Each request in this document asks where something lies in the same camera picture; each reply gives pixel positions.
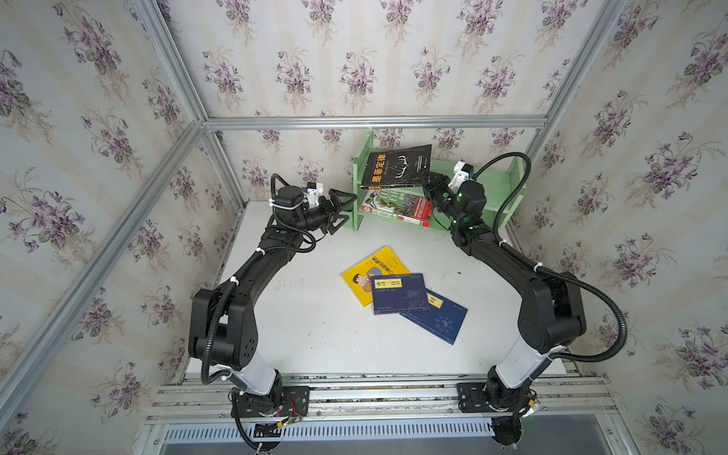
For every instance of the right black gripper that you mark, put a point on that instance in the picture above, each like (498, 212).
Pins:
(438, 194)

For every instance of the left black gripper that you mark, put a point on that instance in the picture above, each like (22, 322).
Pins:
(329, 216)

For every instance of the green red plant book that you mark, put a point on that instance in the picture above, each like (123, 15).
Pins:
(398, 206)

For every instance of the black book gold title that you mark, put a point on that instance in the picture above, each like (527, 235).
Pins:
(400, 168)

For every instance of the yellow cartoon book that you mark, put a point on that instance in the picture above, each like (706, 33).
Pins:
(359, 278)

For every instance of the dark blue hardcover book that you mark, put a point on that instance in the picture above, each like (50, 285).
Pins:
(400, 294)

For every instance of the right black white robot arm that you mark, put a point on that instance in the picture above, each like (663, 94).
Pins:
(551, 315)

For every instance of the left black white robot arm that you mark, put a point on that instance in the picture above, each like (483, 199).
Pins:
(223, 332)

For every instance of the green wooden bookshelf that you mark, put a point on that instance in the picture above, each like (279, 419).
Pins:
(503, 181)

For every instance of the blue thin booklet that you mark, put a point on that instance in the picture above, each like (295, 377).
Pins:
(444, 319)

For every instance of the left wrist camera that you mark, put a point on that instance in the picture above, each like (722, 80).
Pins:
(314, 191)

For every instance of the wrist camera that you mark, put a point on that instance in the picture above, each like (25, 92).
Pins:
(314, 191)
(462, 172)

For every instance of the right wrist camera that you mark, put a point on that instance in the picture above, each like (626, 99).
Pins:
(462, 172)

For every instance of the aluminium frame horizontal bar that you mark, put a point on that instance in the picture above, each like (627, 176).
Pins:
(374, 122)

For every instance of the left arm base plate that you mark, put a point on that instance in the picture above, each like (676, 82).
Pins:
(280, 403)

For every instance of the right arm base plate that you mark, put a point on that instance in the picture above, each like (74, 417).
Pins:
(476, 397)

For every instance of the white slotted cable duct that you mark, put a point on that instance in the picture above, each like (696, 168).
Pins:
(320, 431)

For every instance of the aluminium mounting rail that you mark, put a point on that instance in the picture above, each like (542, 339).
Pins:
(368, 398)

